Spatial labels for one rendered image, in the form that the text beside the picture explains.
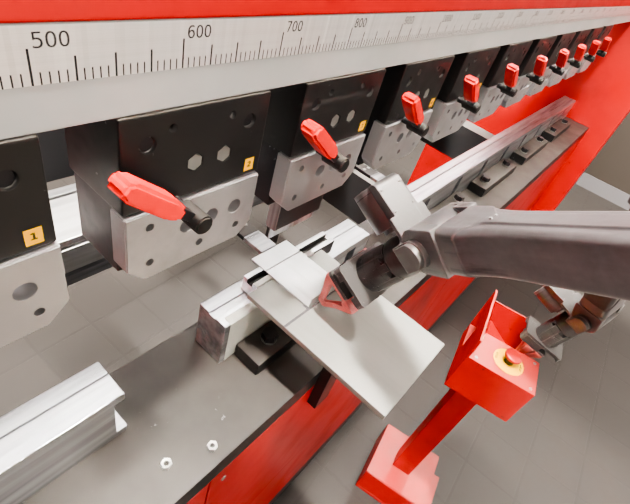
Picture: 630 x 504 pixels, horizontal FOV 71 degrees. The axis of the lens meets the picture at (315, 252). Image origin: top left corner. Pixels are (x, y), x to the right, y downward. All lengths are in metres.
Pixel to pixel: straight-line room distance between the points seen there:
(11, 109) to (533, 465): 2.01
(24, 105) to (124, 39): 0.07
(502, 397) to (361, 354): 0.54
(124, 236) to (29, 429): 0.29
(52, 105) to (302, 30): 0.22
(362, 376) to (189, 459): 0.26
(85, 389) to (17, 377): 1.21
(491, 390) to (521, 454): 0.98
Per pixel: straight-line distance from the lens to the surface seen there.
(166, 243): 0.43
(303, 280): 0.72
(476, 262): 0.44
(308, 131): 0.44
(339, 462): 1.70
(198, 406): 0.71
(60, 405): 0.62
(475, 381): 1.12
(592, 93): 2.65
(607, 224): 0.36
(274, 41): 0.41
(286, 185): 0.51
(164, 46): 0.34
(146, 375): 0.73
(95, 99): 0.33
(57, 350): 1.86
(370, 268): 0.59
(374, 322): 0.70
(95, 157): 0.39
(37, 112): 0.31
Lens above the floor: 1.50
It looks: 40 degrees down
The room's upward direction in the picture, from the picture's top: 19 degrees clockwise
